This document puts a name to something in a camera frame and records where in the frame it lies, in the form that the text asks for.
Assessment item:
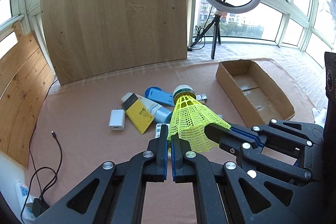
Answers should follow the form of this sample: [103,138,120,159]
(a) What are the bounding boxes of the yellow plastic shuttlecock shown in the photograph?
[167,85,231,152]

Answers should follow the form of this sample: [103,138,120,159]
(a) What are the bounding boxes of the open cardboard box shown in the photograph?
[216,59,295,127]

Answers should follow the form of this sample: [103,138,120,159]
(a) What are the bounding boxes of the pink felt mat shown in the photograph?
[33,60,323,223]

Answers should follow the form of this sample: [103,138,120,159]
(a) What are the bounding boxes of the white usb charger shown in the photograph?
[109,109,125,131]

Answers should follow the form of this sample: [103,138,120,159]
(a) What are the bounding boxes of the white patterned tissue pack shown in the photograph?
[155,123,170,138]

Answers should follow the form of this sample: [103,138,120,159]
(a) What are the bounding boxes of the white blue cream tube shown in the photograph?
[135,94,173,123]

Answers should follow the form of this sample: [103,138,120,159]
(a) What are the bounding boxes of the yellow black notepad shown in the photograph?
[121,93,154,134]

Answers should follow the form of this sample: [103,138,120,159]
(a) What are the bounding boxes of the blue plastic case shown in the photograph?
[145,86,174,106]

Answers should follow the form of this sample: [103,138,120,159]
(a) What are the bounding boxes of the white power strip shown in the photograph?
[15,181,36,221]

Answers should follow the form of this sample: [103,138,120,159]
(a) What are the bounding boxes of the black tripod stand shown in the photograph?
[187,10,224,60]

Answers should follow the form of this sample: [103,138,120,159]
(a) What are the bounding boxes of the pine slat headboard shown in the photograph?
[1,22,55,168]

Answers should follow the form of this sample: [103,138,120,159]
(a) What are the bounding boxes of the large wooden board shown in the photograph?
[41,0,187,84]

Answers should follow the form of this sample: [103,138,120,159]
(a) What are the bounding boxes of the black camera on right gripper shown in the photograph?
[324,52,336,135]

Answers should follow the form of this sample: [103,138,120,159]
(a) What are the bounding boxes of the black usb cable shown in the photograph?
[20,78,63,222]

